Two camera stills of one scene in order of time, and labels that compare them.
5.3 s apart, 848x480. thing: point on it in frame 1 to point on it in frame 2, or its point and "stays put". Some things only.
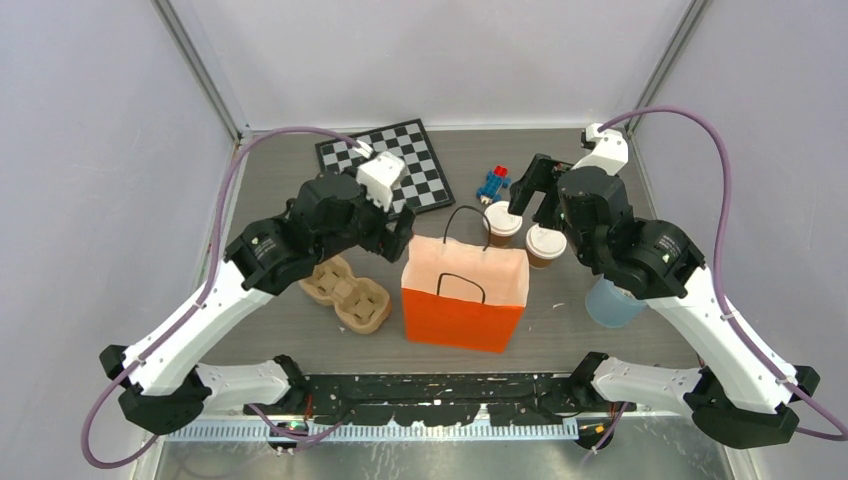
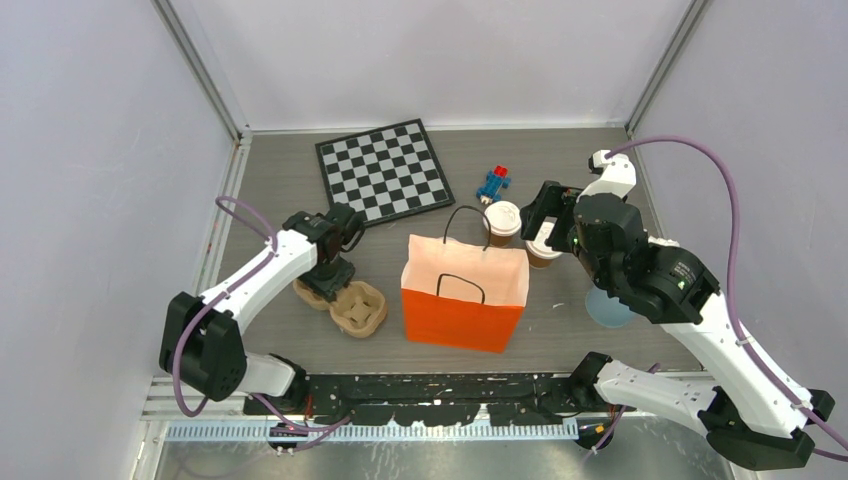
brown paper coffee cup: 538,262 stays put
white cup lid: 545,243 stays put
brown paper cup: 500,240 stays put
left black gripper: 393,241 to 329,288
